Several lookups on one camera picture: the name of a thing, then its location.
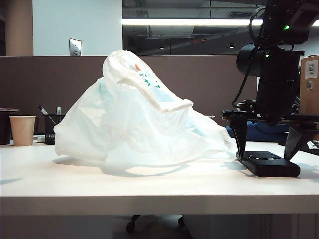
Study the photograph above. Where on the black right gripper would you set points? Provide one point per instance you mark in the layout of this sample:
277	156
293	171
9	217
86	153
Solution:
276	99

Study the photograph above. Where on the black power bank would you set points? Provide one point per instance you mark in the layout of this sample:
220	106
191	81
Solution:
269	168

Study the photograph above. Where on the white printed plastic bag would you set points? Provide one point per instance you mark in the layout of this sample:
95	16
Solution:
124	124

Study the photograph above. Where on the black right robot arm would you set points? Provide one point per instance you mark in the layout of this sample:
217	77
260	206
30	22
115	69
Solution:
279	22

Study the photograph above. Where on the black desk mat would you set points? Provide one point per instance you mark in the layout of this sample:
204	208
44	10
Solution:
309	152

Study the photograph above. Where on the white printed packet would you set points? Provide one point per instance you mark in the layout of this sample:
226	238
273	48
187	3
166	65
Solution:
313	145

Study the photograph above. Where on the labelled cardboard box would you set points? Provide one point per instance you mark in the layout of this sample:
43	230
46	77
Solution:
310	99

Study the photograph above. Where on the silver pen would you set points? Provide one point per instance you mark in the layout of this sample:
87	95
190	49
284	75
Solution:
58	110

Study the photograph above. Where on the black mesh pen holder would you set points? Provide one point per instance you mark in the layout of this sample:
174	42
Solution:
50	130

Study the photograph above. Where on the brown desk partition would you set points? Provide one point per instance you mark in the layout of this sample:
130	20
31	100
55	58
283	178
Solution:
49	82

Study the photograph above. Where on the black pen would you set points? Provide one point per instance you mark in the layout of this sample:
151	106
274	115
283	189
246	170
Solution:
43	109

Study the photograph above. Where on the beige paper cup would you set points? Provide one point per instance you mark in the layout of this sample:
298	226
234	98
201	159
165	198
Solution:
22	132

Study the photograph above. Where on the dark lidded container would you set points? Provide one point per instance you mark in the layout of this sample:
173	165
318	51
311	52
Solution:
4	129

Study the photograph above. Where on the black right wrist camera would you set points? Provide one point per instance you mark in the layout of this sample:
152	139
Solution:
246	105

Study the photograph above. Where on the metal wall switch plate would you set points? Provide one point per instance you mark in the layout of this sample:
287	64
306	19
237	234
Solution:
75	47

